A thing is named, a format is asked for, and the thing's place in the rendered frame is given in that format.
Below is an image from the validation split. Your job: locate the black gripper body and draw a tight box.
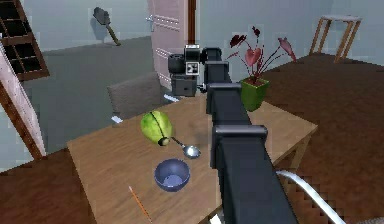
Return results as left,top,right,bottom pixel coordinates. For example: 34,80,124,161
167,53,198,98

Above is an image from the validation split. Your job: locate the green lettuce head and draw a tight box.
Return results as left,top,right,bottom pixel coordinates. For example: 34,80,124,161
140,110,174,147

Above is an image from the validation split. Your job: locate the grey chair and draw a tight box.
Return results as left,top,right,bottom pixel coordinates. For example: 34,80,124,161
106,71,166,124

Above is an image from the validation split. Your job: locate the pink room door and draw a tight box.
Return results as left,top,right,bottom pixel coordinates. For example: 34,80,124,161
146,0,190,91
0,41,47,161

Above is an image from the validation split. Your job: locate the silver spoon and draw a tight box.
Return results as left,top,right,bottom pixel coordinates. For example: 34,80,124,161
170,136,202,159

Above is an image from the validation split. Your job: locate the red plant in green pot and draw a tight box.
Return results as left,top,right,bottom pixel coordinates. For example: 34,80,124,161
228,25,298,113

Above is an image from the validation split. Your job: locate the blue bowl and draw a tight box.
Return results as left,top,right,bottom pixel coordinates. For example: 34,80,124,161
153,158,191,193

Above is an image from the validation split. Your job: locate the brown wooden table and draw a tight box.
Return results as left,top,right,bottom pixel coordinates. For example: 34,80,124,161
66,93,318,224

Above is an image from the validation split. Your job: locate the orange pencil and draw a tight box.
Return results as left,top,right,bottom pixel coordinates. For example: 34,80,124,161
128,185,154,224

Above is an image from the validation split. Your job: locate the dark brown wooden shelf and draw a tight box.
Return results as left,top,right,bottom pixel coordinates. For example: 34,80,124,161
0,0,51,82

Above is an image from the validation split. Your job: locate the white curved strip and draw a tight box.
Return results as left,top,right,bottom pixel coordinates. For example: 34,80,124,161
275,169,348,224

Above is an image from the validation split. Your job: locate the light wooden side table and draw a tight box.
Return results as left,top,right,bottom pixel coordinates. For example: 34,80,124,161
308,14,363,64

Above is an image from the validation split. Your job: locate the pale door handle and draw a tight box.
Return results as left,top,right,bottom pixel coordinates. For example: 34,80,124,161
145,14,156,33

